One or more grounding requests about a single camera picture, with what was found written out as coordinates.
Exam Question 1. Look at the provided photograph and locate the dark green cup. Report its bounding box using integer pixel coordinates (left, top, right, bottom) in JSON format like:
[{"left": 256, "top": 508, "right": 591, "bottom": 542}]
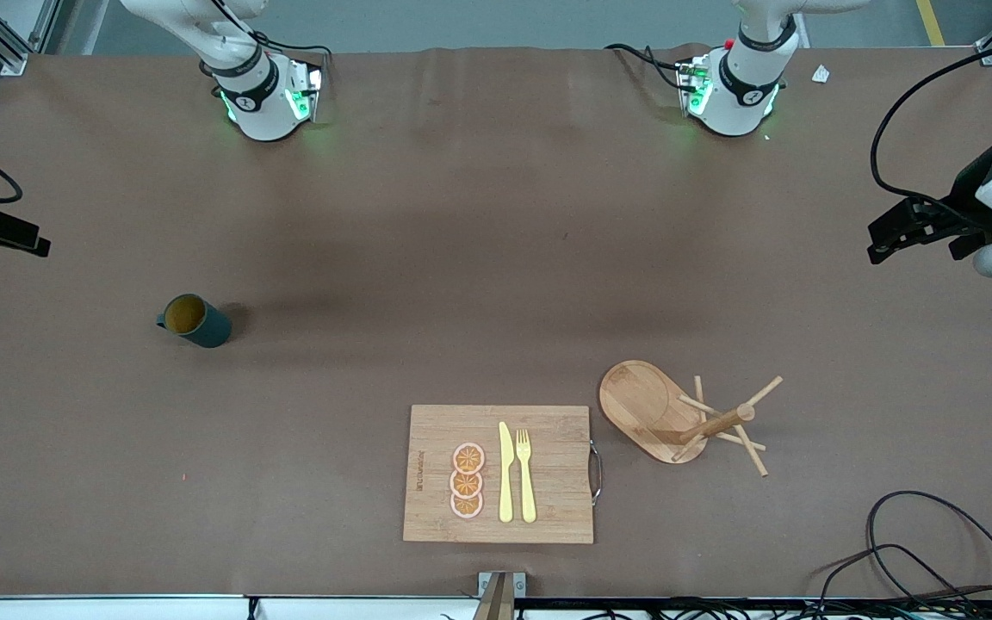
[{"left": 157, "top": 294, "right": 233, "bottom": 350}]

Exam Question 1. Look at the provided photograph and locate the wooden mug tree stand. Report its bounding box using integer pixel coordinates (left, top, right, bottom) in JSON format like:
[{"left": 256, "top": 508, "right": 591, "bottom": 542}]
[{"left": 598, "top": 359, "right": 784, "bottom": 477}]

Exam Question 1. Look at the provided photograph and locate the bamboo cutting board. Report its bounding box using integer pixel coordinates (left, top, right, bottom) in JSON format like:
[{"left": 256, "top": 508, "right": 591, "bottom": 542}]
[{"left": 403, "top": 405, "right": 594, "bottom": 544}]

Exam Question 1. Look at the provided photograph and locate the yellow toy fork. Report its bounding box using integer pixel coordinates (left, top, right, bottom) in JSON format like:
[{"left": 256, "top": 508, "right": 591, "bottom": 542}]
[{"left": 516, "top": 429, "right": 538, "bottom": 524}]

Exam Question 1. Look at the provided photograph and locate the yellow toy knife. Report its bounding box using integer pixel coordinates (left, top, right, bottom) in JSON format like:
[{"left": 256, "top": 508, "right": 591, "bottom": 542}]
[{"left": 498, "top": 421, "right": 515, "bottom": 524}]

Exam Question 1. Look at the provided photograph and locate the black looped floor cable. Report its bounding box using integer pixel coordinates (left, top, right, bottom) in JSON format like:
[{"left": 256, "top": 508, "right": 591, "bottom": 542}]
[
  {"left": 866, "top": 491, "right": 992, "bottom": 604},
  {"left": 806, "top": 542, "right": 992, "bottom": 620}
]

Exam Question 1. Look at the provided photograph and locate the black arm base cable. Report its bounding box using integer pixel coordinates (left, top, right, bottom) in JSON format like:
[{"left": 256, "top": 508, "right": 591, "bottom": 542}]
[
  {"left": 606, "top": 43, "right": 688, "bottom": 91},
  {"left": 251, "top": 33, "right": 333, "bottom": 63}
]

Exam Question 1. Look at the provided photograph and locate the white table edge rail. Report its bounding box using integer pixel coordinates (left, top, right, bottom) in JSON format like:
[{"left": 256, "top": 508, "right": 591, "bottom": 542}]
[{"left": 0, "top": 594, "right": 480, "bottom": 620}]

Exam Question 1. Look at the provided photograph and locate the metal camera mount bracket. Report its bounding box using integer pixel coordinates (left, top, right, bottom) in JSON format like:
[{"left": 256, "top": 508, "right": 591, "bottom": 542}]
[{"left": 474, "top": 571, "right": 527, "bottom": 620}]

